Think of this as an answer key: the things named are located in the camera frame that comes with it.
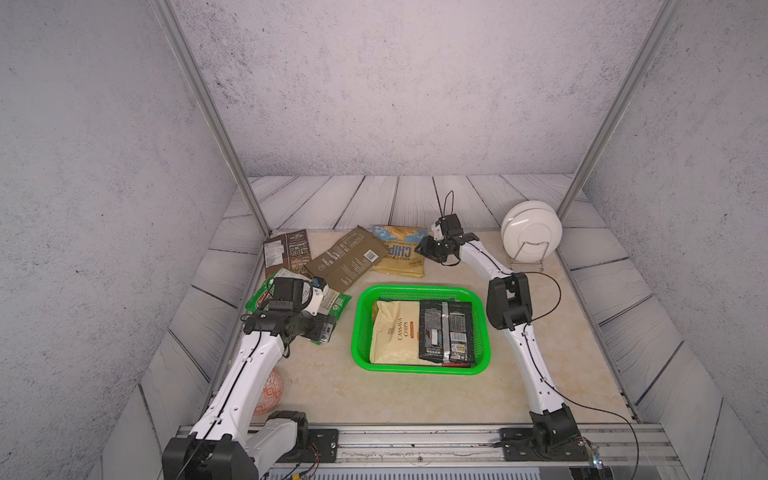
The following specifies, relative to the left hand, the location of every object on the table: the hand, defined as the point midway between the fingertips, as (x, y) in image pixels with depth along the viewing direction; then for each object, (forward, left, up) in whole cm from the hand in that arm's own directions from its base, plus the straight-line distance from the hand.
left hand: (323, 318), depth 82 cm
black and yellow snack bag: (-2, -34, -6) cm, 34 cm away
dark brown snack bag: (+35, +19, -12) cm, 41 cm away
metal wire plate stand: (+26, -66, -5) cm, 72 cm away
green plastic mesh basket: (+1, -10, -5) cm, 11 cm away
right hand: (+33, -29, -9) cm, 45 cm away
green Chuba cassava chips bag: (+13, +1, -11) cm, 17 cm away
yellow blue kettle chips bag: (+30, -23, -11) cm, 39 cm away
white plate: (+31, -66, +1) cm, 73 cm away
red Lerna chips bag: (-3, -19, -4) cm, 20 cm away
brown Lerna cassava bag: (+29, -3, -10) cm, 31 cm away
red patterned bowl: (-15, +14, -13) cm, 24 cm away
